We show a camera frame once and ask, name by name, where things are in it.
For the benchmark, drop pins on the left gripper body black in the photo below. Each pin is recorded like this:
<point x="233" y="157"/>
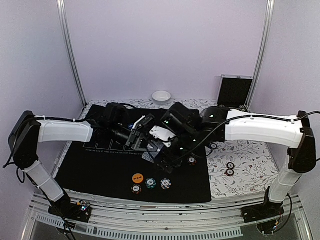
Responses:
<point x="132" y="140"/>

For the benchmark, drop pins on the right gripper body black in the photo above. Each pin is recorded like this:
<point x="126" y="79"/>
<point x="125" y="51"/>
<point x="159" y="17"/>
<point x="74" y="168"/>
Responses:
<point x="176" y="157"/>

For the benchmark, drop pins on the blue small blind button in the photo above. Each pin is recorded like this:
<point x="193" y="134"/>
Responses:
<point x="130" y="127"/>

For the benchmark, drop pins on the blue peach stack front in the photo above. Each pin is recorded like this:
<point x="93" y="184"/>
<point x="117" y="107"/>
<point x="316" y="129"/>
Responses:
<point x="165" y="184"/>

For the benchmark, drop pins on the green chip stack front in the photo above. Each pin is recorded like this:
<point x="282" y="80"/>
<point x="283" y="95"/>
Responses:
<point x="150" y="183"/>

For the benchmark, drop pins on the orange big blind button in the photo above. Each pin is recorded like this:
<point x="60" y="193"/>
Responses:
<point x="137" y="178"/>

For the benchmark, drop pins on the red black stack front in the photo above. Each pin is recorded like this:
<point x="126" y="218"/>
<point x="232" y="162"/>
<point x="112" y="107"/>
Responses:
<point x="136" y="189"/>

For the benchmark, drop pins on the blue playing card deck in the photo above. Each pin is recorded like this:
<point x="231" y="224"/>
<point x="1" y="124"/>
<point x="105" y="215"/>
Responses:
<point x="152" y="151"/>

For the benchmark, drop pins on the red black chip stack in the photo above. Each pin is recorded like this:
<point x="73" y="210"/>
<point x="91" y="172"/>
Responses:
<point x="230" y="169"/>

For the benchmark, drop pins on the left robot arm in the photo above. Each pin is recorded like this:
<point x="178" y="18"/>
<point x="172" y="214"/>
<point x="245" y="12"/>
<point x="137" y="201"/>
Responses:
<point x="111" y="123"/>

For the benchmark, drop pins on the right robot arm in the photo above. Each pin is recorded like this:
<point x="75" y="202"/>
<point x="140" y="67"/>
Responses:
<point x="184" y="134"/>

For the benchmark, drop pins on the black poker mat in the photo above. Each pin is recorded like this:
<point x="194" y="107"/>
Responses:
<point x="106" y="169"/>

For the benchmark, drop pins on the white ceramic bowl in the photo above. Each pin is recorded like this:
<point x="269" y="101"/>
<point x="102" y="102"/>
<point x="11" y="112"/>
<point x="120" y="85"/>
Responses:
<point x="161" y="97"/>

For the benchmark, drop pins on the floral tablecloth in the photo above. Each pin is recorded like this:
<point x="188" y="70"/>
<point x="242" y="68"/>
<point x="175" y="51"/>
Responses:
<point x="254" y="169"/>

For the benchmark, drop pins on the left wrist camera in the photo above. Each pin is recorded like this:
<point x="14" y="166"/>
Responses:
<point x="143" y="122"/>

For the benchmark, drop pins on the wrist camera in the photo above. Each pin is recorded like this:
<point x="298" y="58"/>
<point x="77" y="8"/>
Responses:
<point x="162" y="134"/>
<point x="143" y="122"/>

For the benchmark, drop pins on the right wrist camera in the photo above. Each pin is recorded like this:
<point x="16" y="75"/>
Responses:
<point x="162" y="134"/>

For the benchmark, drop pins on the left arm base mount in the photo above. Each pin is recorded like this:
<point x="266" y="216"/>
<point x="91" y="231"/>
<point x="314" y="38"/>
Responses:
<point x="71" y="208"/>

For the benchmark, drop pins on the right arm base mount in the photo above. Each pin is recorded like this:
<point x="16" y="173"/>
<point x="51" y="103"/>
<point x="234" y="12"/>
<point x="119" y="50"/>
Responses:
<point x="263" y="211"/>

